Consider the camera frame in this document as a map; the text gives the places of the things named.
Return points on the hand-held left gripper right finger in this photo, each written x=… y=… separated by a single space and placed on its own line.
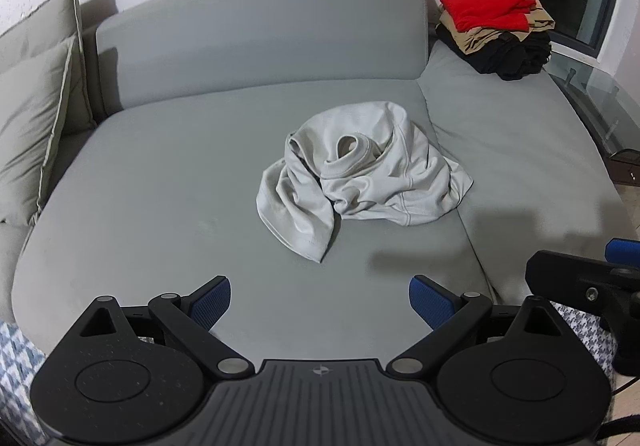
x=430 y=302

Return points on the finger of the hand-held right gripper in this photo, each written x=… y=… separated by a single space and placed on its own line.
x=555 y=271
x=622 y=250

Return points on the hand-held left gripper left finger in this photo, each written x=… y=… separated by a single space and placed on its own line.
x=212 y=302

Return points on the light grey shirt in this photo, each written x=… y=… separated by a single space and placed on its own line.
x=400 y=166

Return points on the houndstooth patterned cloth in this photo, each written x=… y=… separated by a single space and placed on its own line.
x=585 y=341

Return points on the grey sofa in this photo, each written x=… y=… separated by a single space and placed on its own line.
x=175 y=176

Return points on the glass table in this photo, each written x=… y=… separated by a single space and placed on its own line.
x=605 y=96

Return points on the blue and white patterned cloth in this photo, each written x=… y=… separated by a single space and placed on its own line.
x=15 y=366

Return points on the black folded garment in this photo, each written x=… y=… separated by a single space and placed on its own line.
x=515 y=58

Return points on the tan folded garment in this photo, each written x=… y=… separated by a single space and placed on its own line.
x=541 y=19

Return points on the grey-green cushion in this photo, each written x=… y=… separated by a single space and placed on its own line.
x=30 y=126
x=45 y=8

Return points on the red folded garment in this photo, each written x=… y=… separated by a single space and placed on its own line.
x=480 y=1

